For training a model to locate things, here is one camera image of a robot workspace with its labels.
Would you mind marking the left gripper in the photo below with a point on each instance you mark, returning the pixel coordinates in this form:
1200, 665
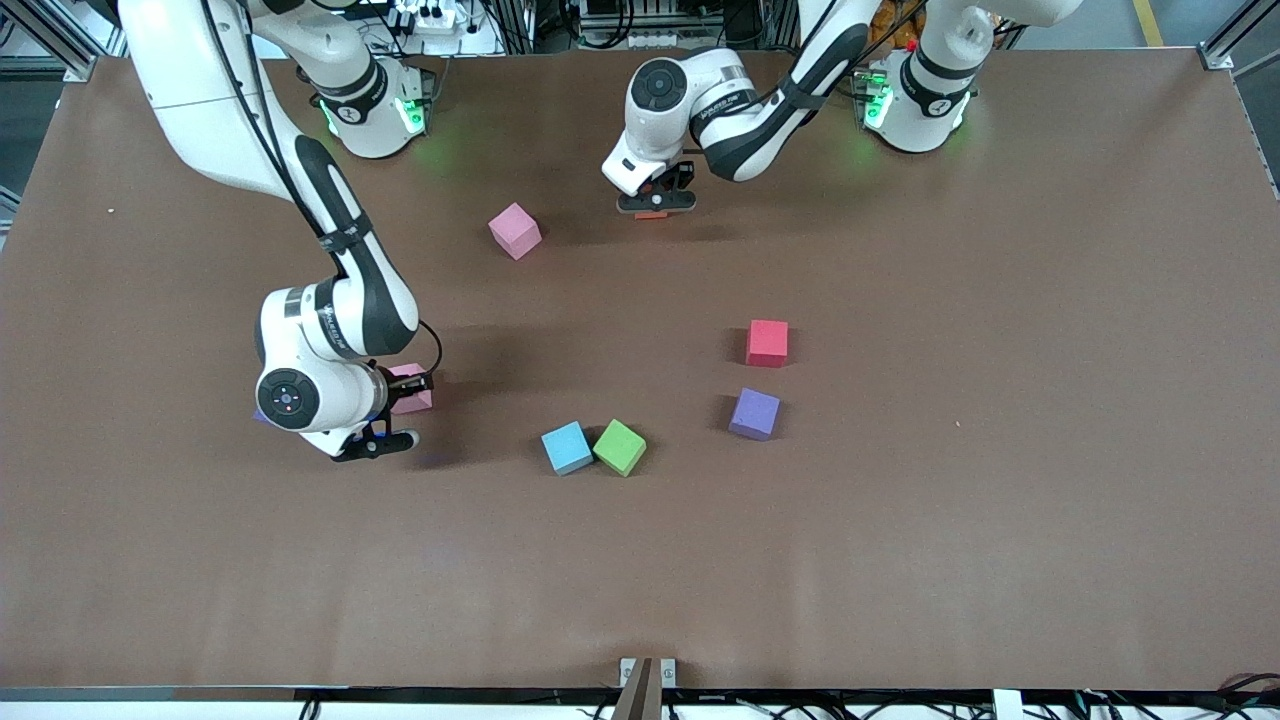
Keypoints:
683, 177

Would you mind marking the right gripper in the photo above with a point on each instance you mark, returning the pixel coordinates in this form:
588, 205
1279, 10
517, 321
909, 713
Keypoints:
397, 384

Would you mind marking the pink foam block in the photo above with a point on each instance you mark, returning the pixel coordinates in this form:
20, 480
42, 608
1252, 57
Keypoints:
515, 230
415, 404

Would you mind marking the red foam block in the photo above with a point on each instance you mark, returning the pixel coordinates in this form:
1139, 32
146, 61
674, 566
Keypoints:
766, 343

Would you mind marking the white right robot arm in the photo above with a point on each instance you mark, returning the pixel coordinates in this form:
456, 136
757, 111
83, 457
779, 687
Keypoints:
200, 110

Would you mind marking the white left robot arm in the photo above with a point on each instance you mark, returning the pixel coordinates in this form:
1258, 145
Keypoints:
760, 130

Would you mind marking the black equipment rack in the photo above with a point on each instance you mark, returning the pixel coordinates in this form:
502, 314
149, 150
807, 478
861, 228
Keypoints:
650, 20

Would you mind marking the blue foam block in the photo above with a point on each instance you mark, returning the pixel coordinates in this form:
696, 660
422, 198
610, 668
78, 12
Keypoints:
567, 448

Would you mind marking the green foam block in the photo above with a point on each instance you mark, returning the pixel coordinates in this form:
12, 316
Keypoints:
620, 447

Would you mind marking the orange snack bags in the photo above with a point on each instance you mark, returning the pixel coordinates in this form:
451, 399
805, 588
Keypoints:
900, 30

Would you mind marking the brown table mat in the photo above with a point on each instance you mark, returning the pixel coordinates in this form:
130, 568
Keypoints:
640, 560

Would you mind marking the white power strip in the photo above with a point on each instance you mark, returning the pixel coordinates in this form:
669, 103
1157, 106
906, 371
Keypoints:
430, 15

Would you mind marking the black table edge strip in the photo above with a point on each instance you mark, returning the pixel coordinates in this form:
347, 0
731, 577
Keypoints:
450, 694

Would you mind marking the white tag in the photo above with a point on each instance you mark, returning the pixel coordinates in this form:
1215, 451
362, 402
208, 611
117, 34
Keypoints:
1008, 705

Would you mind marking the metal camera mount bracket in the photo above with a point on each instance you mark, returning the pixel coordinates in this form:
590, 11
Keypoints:
640, 695

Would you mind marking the aluminium frame post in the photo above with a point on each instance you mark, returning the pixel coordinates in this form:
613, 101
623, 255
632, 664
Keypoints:
1225, 50
70, 62

